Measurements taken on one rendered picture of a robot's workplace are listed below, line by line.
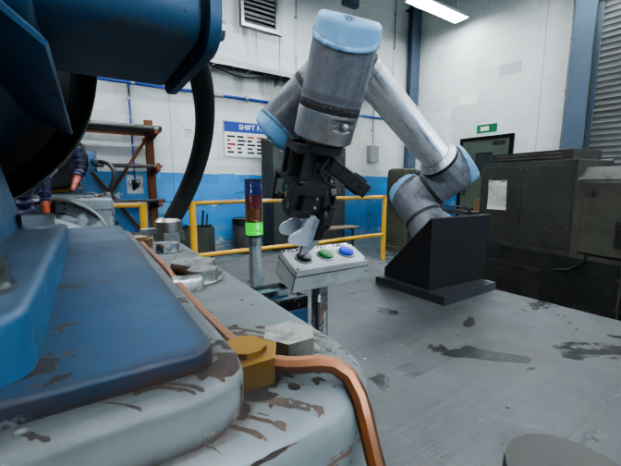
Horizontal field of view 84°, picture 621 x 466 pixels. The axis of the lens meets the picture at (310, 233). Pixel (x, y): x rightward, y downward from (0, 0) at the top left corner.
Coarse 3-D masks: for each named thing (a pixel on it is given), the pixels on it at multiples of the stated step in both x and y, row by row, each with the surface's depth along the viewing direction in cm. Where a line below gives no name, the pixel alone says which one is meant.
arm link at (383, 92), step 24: (384, 72) 109; (384, 96) 112; (408, 96) 116; (384, 120) 120; (408, 120) 117; (408, 144) 124; (432, 144) 122; (432, 168) 128; (456, 168) 126; (456, 192) 133
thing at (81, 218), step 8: (56, 200) 83; (64, 200) 86; (72, 200) 94; (40, 208) 78; (56, 208) 80; (64, 208) 80; (72, 208) 81; (80, 208) 82; (88, 208) 88; (56, 216) 79; (64, 216) 80; (72, 216) 81; (80, 216) 82; (88, 216) 83; (96, 216) 84; (80, 224) 82; (88, 224) 83; (96, 224) 84; (104, 224) 86
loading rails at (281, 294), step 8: (256, 288) 93; (264, 288) 94; (272, 288) 94; (280, 288) 94; (264, 296) 91; (272, 296) 92; (280, 296) 94; (296, 296) 85; (304, 296) 86; (280, 304) 82; (288, 304) 84; (296, 304) 85; (304, 304) 86; (296, 312) 85; (304, 312) 86; (304, 320) 87
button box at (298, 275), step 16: (288, 256) 64; (320, 256) 66; (336, 256) 68; (352, 256) 69; (288, 272) 63; (304, 272) 61; (320, 272) 64; (336, 272) 66; (352, 272) 69; (288, 288) 63; (304, 288) 64
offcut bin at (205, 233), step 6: (186, 228) 536; (198, 228) 531; (204, 228) 537; (210, 228) 542; (186, 234) 522; (198, 234) 532; (204, 234) 538; (210, 234) 543; (186, 240) 523; (198, 240) 533; (204, 240) 539; (210, 240) 544; (198, 246) 534; (204, 246) 540; (210, 246) 545; (198, 252) 536
